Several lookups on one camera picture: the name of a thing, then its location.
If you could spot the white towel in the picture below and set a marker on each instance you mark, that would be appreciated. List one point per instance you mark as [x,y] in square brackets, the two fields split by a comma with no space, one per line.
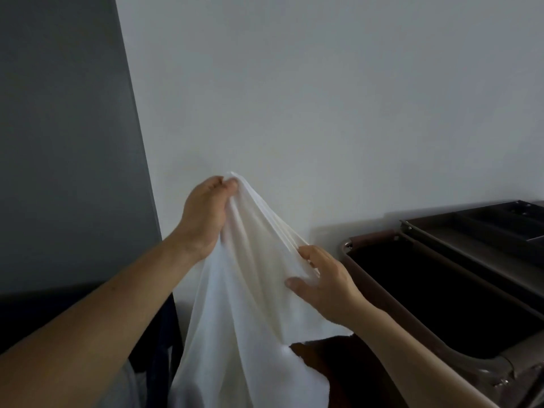
[238,314]

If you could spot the round wooden side table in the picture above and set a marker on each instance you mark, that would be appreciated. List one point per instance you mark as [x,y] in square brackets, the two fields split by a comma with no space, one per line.
[323,356]

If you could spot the person's right hand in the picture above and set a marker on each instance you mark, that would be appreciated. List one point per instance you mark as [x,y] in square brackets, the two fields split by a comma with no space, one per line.
[335,293]

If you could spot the person's right forearm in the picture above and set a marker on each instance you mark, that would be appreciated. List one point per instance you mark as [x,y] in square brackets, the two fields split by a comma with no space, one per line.
[416,369]

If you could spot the white pillowcase black piping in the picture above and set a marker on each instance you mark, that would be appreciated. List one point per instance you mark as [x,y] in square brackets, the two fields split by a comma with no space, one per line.
[123,390]

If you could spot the person's left hand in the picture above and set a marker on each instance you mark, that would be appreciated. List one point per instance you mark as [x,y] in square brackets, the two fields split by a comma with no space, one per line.
[204,216]

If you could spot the navy laundry hamper white frame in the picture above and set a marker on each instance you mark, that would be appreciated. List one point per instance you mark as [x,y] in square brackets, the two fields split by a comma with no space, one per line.
[42,318]

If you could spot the grey door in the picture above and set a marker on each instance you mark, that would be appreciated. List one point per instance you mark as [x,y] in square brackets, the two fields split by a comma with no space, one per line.
[63,123]

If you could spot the brown housekeeping cart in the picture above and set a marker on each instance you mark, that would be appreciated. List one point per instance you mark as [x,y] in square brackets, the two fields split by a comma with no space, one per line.
[425,284]

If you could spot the person's left forearm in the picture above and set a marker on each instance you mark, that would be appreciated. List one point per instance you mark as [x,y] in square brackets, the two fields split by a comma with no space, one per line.
[85,335]

